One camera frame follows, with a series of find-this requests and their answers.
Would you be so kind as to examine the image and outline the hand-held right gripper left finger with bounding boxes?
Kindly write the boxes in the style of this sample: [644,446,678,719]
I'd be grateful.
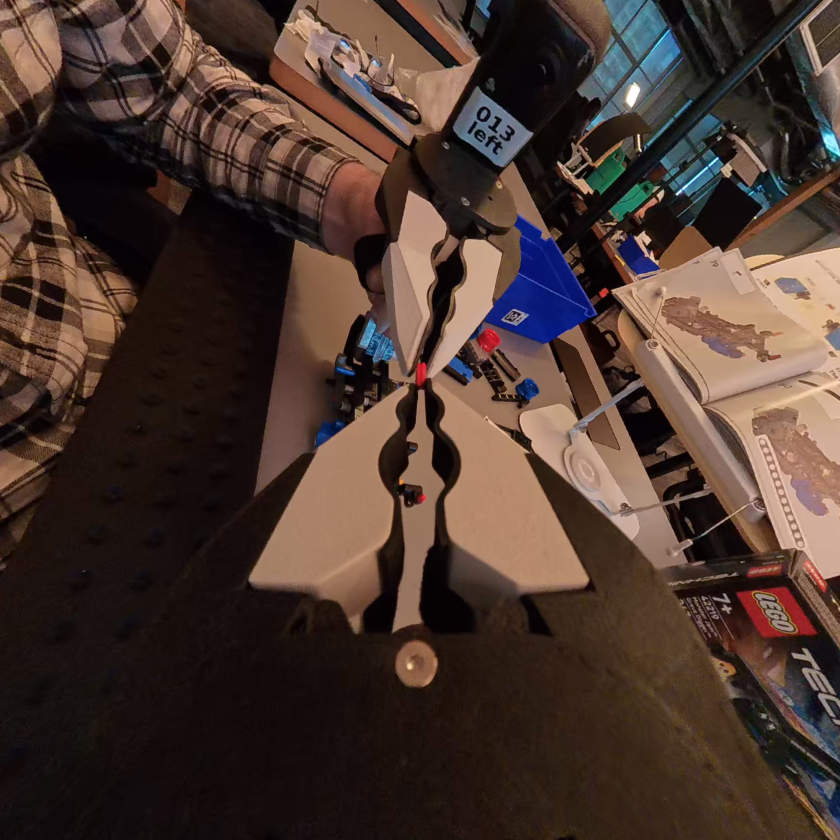
[248,382,421,634]

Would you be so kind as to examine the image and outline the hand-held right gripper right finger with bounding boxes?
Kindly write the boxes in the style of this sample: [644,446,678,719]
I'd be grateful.
[423,382,592,634]

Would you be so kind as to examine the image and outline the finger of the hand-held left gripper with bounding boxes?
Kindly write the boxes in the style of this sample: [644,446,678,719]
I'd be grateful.
[423,233,505,382]
[381,190,460,378]

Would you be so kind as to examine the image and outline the black toy vehicle chassis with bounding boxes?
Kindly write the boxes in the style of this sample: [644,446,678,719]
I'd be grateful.
[314,314,411,450]

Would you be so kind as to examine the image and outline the toy instruction booklet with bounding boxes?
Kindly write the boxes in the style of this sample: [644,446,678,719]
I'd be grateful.
[613,248,840,581]

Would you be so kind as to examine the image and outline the person's left forearm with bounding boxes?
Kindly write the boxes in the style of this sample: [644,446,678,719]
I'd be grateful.
[56,0,365,253]

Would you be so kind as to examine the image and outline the person's left hand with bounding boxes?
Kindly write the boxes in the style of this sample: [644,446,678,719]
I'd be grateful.
[322,161,395,322]

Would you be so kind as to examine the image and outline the blue plastic bin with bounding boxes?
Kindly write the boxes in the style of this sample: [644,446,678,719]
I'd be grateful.
[486,213,598,345]

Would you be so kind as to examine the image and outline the cluster of black toy beams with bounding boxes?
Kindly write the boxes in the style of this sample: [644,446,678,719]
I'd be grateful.
[446,341,522,404]

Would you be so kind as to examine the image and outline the white power strip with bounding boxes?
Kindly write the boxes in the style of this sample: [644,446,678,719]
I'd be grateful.
[320,62,424,144]

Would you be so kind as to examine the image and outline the flat metal support bar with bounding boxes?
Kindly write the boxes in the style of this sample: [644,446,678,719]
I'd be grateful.
[567,377,645,435]

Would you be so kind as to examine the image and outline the green storage bin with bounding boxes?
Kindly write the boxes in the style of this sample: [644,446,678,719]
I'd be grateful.
[610,182,657,221]
[586,147,627,194]

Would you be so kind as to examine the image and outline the wooden side table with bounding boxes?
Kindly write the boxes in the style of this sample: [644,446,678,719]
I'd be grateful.
[268,0,483,164]

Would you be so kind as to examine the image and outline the blue storage crate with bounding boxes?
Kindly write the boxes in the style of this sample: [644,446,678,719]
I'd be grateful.
[617,235,660,277]

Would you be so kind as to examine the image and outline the white book stand ledge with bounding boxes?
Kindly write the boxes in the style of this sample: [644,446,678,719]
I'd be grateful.
[617,308,769,526]

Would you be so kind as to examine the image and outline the black perforated board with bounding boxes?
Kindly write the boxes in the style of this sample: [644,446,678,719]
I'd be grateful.
[0,190,295,840]

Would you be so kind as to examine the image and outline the black pole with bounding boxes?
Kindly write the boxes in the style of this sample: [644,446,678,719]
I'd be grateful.
[554,0,828,253]

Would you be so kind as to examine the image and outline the black monitor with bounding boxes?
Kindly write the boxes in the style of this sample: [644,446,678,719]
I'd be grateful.
[692,177,762,250]

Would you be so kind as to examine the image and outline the black toy set box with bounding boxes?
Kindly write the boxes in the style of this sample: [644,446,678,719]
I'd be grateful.
[659,550,840,840]

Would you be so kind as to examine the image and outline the white instruction poster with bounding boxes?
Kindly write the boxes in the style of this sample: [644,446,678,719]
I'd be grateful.
[755,248,840,395]

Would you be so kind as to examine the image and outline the person in plaid shirt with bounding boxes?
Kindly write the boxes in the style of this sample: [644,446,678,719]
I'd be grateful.
[0,0,142,559]

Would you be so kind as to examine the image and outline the metal wire arm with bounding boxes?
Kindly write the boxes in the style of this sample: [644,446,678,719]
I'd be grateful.
[646,285,669,349]

